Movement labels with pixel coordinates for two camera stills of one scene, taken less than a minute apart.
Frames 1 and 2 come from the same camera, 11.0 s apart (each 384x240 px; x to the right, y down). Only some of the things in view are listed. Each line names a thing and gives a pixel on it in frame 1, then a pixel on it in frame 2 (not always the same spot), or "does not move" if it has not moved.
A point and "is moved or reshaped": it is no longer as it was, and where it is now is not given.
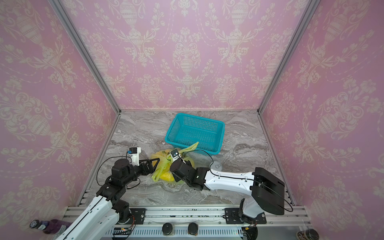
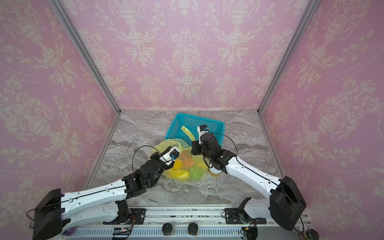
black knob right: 192,228 does not move
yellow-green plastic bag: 162,171 is moved or reshaped
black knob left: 167,228 does not move
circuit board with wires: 123,231 does not move
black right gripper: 175,165 to 196,147
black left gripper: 142,166 to 157,155
